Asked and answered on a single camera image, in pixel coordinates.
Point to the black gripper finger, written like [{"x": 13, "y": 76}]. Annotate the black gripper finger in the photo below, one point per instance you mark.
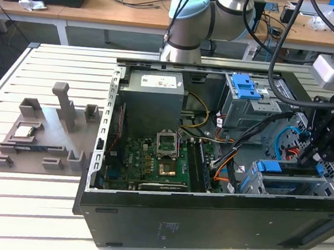
[
  {"x": 313, "y": 120},
  {"x": 328, "y": 136}
]

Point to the hard disk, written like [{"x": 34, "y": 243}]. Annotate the hard disk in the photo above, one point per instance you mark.
[{"x": 268, "y": 166}]

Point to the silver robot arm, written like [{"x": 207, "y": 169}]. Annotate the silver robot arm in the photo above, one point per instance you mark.
[{"x": 187, "y": 27}]

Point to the metal disk bay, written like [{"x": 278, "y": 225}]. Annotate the metal disk bay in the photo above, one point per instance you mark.
[{"x": 296, "y": 179}]

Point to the metal optical drive cage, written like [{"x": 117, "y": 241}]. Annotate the metal optical drive cage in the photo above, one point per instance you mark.
[{"x": 244, "y": 114}]

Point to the blue plastic drive latch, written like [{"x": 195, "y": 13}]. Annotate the blue plastic drive latch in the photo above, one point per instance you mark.
[{"x": 243, "y": 87}]

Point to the crumpled clear plastic bag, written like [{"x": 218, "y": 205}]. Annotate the crumpled clear plastic bag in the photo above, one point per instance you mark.
[{"x": 316, "y": 24}]

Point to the grey flat tray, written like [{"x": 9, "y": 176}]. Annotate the grey flat tray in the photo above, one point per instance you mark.
[{"x": 307, "y": 8}]

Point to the black box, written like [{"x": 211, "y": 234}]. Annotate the black box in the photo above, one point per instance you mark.
[{"x": 260, "y": 16}]

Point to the RAM stick with blue chips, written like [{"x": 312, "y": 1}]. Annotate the RAM stick with blue chips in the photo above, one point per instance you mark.
[{"x": 204, "y": 166}]

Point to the black RAM slot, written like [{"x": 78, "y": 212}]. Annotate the black RAM slot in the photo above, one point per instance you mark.
[{"x": 192, "y": 165}]

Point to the thin locking lever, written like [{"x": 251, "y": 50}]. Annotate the thin locking lever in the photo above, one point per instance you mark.
[{"x": 177, "y": 143}]

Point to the black PC case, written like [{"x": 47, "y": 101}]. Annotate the black PC case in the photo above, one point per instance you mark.
[{"x": 204, "y": 227}]

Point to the CPU socket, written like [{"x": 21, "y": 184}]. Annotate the CPU socket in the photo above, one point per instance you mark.
[{"x": 166, "y": 169}]

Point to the grey power supply unit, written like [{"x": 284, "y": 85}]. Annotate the grey power supply unit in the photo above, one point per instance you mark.
[{"x": 151, "y": 106}]

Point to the black graphics card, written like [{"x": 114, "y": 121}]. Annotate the black graphics card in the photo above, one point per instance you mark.
[{"x": 164, "y": 186}]

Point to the green motherboard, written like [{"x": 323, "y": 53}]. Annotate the green motherboard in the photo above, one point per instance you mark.
[{"x": 140, "y": 163}]

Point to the grey parts rack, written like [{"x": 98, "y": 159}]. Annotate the grey parts rack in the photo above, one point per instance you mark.
[{"x": 52, "y": 132}]

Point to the silver CPU chip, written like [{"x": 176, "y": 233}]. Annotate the silver CPU chip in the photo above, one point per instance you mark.
[{"x": 23, "y": 132}]

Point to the crumpled white paper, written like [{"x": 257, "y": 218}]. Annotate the crumpled white paper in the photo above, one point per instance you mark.
[{"x": 31, "y": 3}]

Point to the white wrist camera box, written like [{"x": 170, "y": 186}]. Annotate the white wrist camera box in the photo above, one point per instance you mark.
[{"x": 326, "y": 71}]

